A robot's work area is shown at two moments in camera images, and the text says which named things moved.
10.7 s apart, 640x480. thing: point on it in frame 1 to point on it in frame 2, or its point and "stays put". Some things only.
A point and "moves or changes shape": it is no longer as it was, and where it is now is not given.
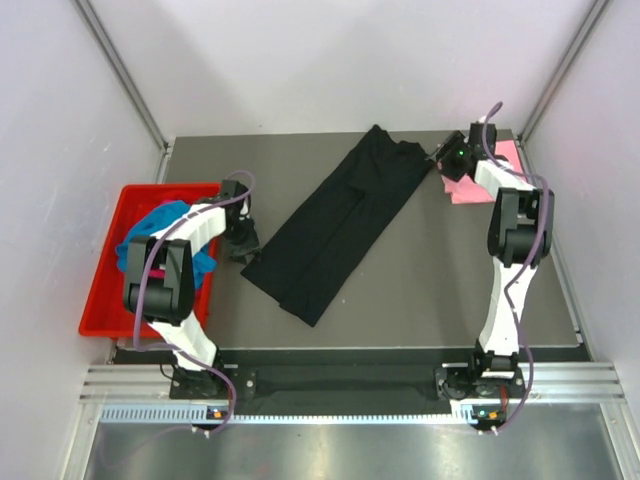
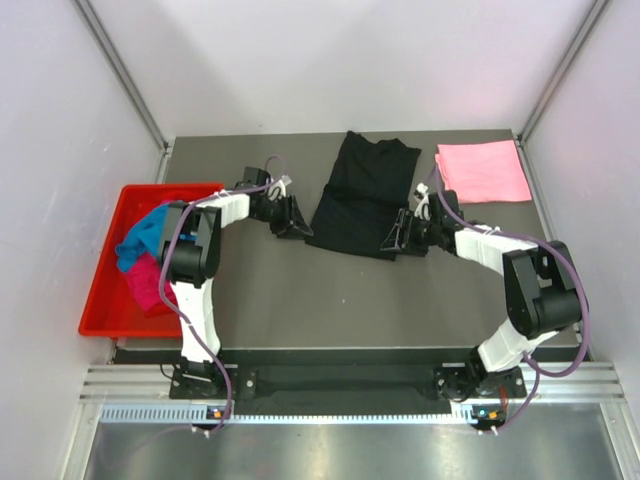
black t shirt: x=312 y=260 moves or changes shape
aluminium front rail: x=552 y=384 stays put
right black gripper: x=454 y=141 to x=395 y=242
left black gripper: x=250 y=245 to x=295 y=216
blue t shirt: x=153 y=220 stays put
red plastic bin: x=105 y=316 stays put
